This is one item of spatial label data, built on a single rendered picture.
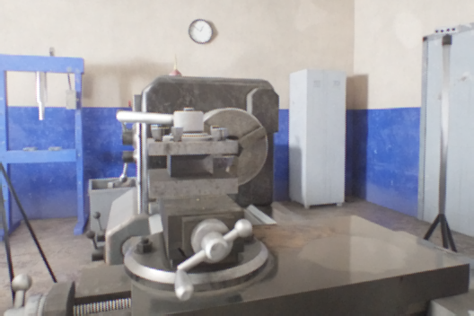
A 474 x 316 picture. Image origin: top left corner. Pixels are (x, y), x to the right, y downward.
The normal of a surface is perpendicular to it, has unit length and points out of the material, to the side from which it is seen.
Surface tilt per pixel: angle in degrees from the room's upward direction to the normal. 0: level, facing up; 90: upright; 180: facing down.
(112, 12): 90
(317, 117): 90
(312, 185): 90
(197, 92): 90
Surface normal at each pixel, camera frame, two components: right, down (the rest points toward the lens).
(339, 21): 0.30, 0.05
